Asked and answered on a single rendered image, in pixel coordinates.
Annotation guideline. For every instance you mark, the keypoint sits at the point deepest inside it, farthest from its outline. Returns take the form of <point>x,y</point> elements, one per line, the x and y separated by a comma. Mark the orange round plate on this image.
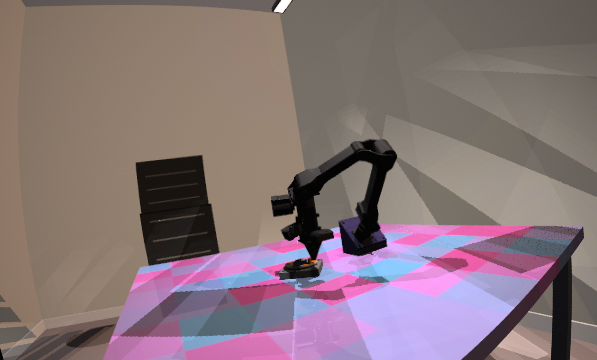
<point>303,265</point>

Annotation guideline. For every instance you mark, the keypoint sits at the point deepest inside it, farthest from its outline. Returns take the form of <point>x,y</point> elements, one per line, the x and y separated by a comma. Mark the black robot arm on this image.
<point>309,183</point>

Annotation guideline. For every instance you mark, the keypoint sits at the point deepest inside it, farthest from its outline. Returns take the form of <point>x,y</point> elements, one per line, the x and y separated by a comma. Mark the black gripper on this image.
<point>316,235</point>

